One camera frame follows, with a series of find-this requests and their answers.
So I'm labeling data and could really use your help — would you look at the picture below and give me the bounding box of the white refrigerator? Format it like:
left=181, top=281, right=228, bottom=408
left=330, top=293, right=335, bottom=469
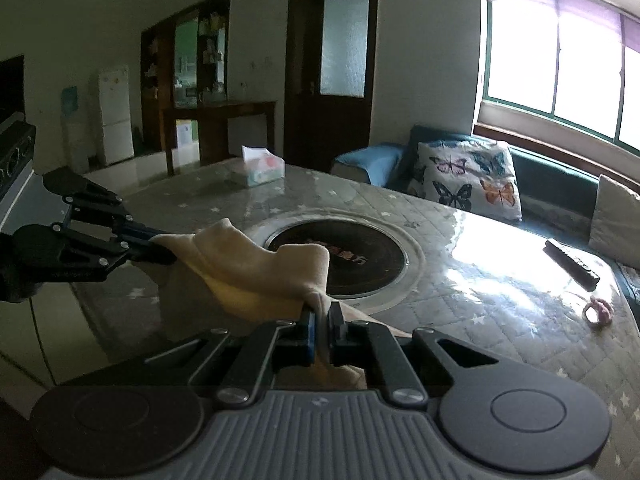
left=97, top=64, right=136, bottom=165

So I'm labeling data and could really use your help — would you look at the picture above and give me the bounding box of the tissue box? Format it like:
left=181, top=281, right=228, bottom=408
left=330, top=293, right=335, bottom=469
left=241, top=145, right=287, bottom=189

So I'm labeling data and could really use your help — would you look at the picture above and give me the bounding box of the blue cushion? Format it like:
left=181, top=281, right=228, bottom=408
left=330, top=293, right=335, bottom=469
left=331, top=142, right=407, bottom=186

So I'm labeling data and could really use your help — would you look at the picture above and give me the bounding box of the plain white pillow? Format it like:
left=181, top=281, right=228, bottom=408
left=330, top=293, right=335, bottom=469
left=587, top=174, right=640, bottom=269

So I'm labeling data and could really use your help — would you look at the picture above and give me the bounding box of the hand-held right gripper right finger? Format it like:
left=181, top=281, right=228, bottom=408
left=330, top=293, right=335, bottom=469
left=327, top=301, right=507, bottom=407

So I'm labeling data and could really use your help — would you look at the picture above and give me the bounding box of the green framed window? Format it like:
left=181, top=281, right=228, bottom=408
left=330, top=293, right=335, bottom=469
left=479, top=0, right=640, bottom=155

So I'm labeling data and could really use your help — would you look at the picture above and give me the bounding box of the black remote control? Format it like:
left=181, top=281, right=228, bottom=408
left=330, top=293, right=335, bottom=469
left=544, top=238, right=601, bottom=291

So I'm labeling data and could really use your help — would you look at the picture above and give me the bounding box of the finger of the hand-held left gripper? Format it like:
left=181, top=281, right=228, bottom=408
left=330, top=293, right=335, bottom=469
left=42, top=166, right=168, bottom=245
left=50, top=224, right=179, bottom=284

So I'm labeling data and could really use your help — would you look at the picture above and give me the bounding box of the dark wooden door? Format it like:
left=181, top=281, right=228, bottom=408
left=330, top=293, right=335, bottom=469
left=284, top=0, right=380, bottom=162

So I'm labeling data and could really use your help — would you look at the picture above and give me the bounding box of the dark wooden shelf unit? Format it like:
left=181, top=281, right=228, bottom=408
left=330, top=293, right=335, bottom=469
left=139, top=0, right=232, bottom=155

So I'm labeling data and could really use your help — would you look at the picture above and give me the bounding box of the small pink clip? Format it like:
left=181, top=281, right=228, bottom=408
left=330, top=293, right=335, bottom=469
left=582, top=296, right=612, bottom=329

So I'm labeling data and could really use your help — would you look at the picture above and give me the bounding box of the dark teal sofa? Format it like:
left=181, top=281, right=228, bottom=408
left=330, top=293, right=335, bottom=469
left=330, top=125, right=640, bottom=333

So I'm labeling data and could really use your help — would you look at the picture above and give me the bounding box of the butterfly print pillow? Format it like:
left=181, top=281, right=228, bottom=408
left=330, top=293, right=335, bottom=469
left=406, top=139, right=524, bottom=224

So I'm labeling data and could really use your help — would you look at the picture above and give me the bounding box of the purple roller blind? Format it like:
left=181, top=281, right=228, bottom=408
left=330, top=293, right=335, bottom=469
left=487, top=0, right=640, bottom=57

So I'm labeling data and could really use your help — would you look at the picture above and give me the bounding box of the dark wooden console table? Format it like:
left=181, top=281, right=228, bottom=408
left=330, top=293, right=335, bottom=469
left=160, top=100, right=278, bottom=176

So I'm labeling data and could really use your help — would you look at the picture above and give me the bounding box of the black appliance with knobs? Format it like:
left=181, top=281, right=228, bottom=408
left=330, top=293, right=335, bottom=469
left=0, top=124, right=37, bottom=202

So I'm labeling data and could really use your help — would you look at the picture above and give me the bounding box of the beige cloth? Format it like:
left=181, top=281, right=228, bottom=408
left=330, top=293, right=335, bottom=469
left=152, top=218, right=407, bottom=391

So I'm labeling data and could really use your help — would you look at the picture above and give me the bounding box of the water dispenser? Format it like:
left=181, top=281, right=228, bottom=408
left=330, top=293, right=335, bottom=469
left=60, top=85, right=92, bottom=174

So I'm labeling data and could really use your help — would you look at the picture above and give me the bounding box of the white cabinet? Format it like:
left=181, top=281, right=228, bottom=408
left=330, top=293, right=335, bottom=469
left=0, top=167, right=108, bottom=391

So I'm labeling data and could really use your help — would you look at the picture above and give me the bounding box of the round black table cooktop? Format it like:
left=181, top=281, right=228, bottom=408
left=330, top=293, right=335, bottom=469
left=248, top=211, right=426, bottom=314

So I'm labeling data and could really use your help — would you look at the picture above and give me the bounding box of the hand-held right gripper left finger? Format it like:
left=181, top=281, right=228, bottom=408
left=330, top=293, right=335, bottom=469
left=144, top=308, right=317, bottom=407

